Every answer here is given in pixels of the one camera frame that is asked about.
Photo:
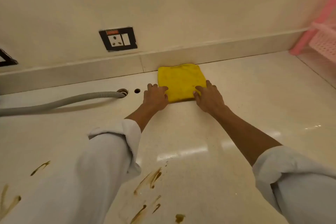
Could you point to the person's left hand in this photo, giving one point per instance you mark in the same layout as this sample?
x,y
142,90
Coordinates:
x,y
153,99

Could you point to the person's right hand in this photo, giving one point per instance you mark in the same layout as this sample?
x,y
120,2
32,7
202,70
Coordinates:
x,y
210,100

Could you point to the person's right thumb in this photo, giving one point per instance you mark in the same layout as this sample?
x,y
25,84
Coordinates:
x,y
199,90

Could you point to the person's left fingers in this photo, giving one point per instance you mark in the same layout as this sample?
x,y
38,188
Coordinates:
x,y
160,90

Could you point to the yellow cleaning cloth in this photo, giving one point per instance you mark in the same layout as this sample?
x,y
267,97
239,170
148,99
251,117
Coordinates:
x,y
180,82

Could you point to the person's right forearm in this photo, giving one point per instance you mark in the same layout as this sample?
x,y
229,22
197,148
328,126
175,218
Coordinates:
x,y
244,134

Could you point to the person's left forearm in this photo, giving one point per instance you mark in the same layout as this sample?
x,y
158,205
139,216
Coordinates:
x,y
141,117

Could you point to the brown sauce stains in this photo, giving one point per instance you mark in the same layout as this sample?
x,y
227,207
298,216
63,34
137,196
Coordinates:
x,y
154,176

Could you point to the white left shirt sleeve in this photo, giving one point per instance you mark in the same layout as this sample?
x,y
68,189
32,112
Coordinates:
x,y
91,174

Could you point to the white shirt sleeve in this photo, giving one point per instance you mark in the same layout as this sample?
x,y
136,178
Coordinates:
x,y
301,187
91,174

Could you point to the pink plastic rack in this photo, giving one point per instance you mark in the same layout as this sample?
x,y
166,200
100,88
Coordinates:
x,y
324,40

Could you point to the white right shirt sleeve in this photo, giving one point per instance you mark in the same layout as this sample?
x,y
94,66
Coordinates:
x,y
301,187

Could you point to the black-framed wall socket plate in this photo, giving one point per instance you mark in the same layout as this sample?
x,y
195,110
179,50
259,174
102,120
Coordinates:
x,y
118,39

